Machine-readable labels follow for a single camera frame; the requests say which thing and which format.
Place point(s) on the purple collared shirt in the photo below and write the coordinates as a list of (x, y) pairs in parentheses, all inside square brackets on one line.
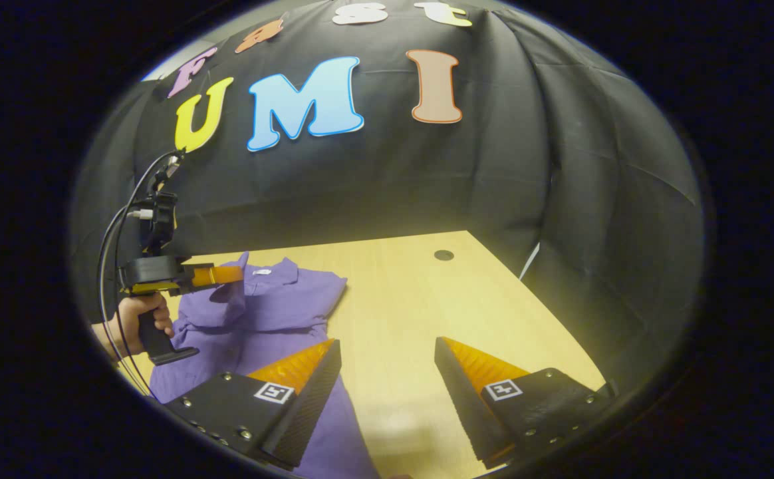
[(260, 313)]

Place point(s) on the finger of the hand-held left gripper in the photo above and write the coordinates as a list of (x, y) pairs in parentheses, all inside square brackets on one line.
[(217, 275)]

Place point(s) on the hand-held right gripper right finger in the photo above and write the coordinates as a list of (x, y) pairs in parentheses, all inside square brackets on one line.
[(467, 412)]

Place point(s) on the black backdrop cloth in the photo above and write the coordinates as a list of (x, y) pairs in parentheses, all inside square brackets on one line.
[(493, 166)]

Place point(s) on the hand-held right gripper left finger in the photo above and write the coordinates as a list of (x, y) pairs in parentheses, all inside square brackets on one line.
[(307, 412)]

